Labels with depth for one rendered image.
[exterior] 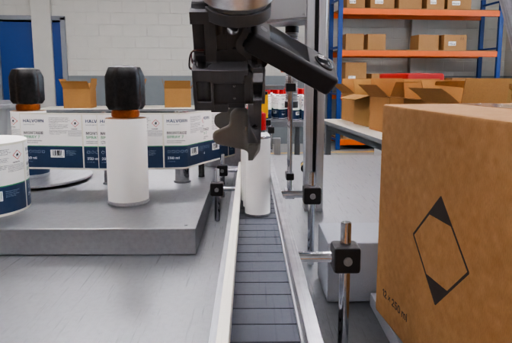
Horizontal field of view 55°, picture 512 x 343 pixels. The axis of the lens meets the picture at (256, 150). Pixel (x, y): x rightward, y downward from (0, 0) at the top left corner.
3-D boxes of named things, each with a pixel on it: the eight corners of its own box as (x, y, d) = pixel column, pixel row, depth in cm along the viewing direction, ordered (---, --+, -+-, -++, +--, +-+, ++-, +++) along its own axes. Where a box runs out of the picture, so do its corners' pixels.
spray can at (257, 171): (246, 210, 103) (245, 111, 100) (270, 211, 102) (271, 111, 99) (243, 217, 98) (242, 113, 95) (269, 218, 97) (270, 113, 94)
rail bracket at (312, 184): (276, 261, 88) (277, 169, 86) (318, 261, 88) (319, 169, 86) (277, 267, 85) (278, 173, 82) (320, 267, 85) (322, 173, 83)
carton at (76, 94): (57, 108, 618) (56, 78, 612) (69, 106, 664) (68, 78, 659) (91, 108, 620) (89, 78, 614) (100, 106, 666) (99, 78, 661)
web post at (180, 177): (174, 180, 134) (173, 110, 131) (192, 180, 134) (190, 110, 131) (172, 183, 129) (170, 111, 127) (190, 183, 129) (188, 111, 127)
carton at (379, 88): (354, 128, 370) (356, 78, 365) (411, 127, 378) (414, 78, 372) (379, 135, 327) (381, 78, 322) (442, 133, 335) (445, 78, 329)
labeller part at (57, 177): (3, 169, 150) (3, 165, 149) (106, 168, 150) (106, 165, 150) (-60, 192, 119) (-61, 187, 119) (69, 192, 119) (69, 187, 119)
